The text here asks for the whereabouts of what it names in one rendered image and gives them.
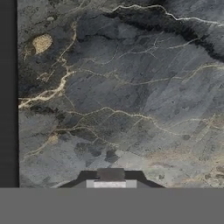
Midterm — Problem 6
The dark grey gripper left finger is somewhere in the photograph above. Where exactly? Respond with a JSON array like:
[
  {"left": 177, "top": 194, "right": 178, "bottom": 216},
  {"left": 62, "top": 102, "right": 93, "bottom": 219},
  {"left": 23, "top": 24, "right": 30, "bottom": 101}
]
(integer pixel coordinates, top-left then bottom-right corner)
[{"left": 58, "top": 168, "right": 112, "bottom": 189}]

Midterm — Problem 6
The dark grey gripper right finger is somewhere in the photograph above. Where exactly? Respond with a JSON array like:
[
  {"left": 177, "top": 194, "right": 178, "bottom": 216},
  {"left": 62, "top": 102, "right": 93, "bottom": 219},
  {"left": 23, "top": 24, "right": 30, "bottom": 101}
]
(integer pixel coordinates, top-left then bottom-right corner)
[{"left": 110, "top": 168, "right": 166, "bottom": 189}]

